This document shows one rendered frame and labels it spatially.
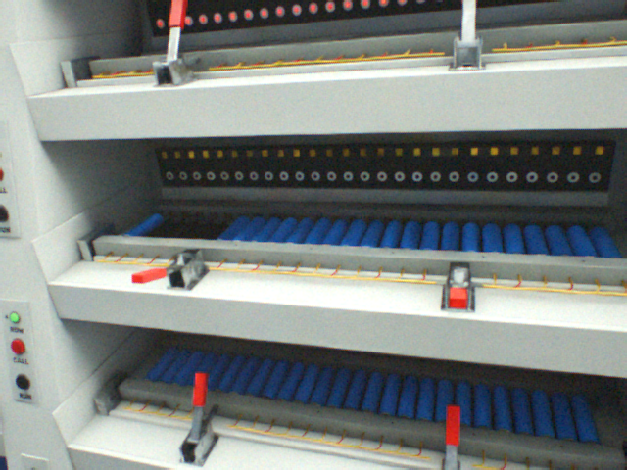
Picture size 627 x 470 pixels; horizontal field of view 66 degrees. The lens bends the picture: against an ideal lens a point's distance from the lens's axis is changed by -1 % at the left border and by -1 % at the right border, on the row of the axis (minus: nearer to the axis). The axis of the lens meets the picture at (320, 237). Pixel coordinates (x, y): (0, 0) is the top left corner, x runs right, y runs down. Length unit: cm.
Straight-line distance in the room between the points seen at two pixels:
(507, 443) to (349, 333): 20
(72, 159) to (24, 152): 6
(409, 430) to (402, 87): 34
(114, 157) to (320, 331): 36
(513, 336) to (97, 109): 43
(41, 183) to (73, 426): 28
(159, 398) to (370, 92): 44
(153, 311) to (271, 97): 25
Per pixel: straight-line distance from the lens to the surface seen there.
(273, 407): 58
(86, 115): 54
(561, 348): 44
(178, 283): 51
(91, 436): 67
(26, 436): 70
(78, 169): 63
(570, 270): 47
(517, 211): 56
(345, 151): 58
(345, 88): 41
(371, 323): 43
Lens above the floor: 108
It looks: 10 degrees down
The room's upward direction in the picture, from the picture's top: 1 degrees counter-clockwise
